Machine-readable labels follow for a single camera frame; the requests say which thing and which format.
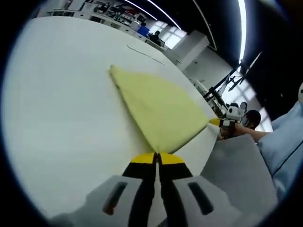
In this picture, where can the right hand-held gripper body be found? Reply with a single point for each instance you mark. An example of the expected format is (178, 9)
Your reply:
(233, 112)

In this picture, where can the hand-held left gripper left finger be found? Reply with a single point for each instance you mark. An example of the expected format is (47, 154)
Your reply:
(132, 196)

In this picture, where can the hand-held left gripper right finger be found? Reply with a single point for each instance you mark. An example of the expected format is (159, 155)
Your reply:
(182, 196)

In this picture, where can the yellow blue colour-block garment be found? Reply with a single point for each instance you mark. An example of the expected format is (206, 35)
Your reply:
(161, 106)

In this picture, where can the person's right hand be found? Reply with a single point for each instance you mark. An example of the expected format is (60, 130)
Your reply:
(233, 132)

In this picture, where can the black equipment stand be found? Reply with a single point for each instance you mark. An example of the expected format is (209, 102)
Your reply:
(222, 82)

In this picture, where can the person's grey trousers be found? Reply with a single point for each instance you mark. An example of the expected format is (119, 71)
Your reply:
(236, 160)

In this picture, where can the person in light blue shirt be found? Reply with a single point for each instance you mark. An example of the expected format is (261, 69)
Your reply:
(284, 146)

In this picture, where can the white worn device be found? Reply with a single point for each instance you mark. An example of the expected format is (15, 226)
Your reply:
(300, 92)

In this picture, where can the white square pillar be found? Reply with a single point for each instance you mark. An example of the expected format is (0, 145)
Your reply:
(195, 49)

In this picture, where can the white ceiling light strip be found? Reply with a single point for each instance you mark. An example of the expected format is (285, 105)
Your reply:
(165, 13)
(242, 28)
(142, 10)

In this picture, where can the white storage shelf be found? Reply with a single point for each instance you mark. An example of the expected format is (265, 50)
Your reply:
(116, 13)

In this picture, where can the curved white ceiling rail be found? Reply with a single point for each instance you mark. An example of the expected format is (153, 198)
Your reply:
(206, 26)

